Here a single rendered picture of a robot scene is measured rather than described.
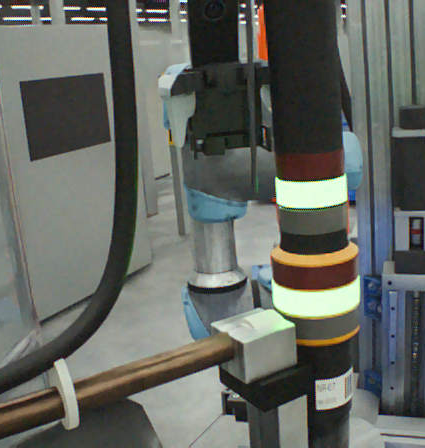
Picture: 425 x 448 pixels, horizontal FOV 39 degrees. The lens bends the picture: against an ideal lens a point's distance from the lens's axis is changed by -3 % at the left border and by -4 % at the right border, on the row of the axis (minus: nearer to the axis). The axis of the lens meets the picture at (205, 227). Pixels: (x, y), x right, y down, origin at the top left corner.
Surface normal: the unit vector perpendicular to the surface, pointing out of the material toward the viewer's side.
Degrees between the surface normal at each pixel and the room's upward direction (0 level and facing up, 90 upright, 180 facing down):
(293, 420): 90
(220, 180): 90
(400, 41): 90
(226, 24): 123
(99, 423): 40
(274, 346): 90
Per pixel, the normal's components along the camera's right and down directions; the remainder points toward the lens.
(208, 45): 0.11, 0.73
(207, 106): 0.10, 0.24
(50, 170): 0.85, 0.05
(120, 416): 0.44, -0.70
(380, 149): -0.33, 0.27
